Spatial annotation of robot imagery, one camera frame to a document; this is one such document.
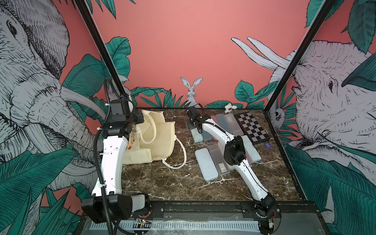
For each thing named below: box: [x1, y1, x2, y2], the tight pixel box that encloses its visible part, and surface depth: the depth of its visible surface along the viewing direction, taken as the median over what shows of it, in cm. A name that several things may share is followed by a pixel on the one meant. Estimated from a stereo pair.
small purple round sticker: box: [264, 142, 272, 149], surface depth 102 cm
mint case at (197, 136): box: [190, 127, 204, 143], surface depth 102 cm
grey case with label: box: [207, 142, 231, 176], surface depth 88 cm
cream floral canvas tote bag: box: [122, 109, 187, 170], surface depth 84 cm
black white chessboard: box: [234, 111, 271, 146], surface depth 107 cm
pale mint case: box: [240, 135, 262, 163], surface depth 97 cm
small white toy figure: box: [224, 102, 238, 115], surface depth 120 cm
